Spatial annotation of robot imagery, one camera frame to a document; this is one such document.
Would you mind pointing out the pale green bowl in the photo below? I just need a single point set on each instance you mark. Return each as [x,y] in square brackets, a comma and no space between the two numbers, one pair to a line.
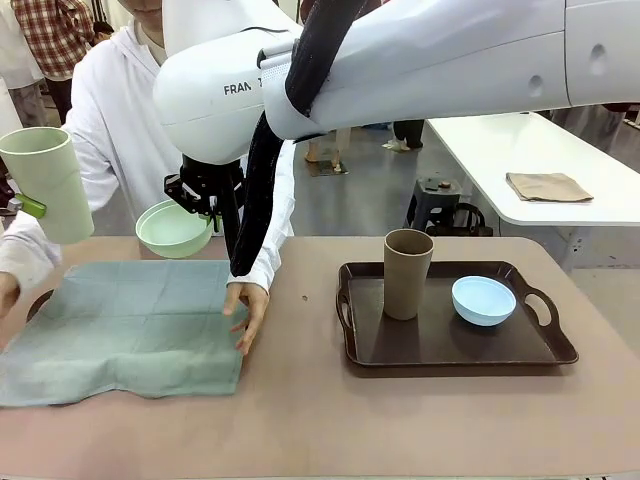
[172,237]

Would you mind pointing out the dark brown serving tray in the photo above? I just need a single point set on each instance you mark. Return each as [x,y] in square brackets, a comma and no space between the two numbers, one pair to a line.
[36,302]
[450,345]

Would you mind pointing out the beige trousers mannequin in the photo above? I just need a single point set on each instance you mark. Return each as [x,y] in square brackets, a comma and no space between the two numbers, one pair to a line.
[325,147]

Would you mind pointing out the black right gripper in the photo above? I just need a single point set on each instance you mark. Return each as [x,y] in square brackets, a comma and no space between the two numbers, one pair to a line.
[205,182]

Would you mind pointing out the person in white hoodie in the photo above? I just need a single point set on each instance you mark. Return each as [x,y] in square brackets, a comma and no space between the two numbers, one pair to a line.
[117,125]

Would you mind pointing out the tall brown cup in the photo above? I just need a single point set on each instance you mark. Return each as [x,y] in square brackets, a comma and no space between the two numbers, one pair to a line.
[407,280]

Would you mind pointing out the black plastic stool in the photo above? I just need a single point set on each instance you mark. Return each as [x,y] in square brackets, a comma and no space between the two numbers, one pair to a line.
[432,197]

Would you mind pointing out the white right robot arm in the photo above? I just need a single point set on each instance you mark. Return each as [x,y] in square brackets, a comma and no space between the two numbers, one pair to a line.
[400,60]

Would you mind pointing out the red plaid shirt person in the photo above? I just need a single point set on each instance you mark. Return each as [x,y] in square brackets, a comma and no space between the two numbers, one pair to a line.
[55,40]

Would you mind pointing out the white background table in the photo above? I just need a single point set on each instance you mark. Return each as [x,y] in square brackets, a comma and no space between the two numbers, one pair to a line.
[530,145]

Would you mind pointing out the tall pale green cup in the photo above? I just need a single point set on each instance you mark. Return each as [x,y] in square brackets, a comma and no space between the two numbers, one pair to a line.
[47,180]

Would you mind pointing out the dark mannequin base plate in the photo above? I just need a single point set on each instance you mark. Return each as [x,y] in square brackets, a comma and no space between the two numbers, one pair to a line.
[327,170]

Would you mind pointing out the brown cloth mat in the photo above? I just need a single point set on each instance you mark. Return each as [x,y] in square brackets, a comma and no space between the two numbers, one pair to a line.
[547,186]

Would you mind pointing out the green cloth mat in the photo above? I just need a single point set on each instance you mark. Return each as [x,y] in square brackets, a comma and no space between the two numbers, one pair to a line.
[125,340]

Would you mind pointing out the light blue bowl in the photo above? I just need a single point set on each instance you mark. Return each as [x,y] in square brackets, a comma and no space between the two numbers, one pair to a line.
[484,305]

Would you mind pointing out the person's left hand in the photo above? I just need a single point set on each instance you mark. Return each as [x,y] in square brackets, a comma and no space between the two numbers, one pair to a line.
[252,310]

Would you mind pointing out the person's right hand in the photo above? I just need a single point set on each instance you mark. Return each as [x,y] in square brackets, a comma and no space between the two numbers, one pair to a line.
[7,297]

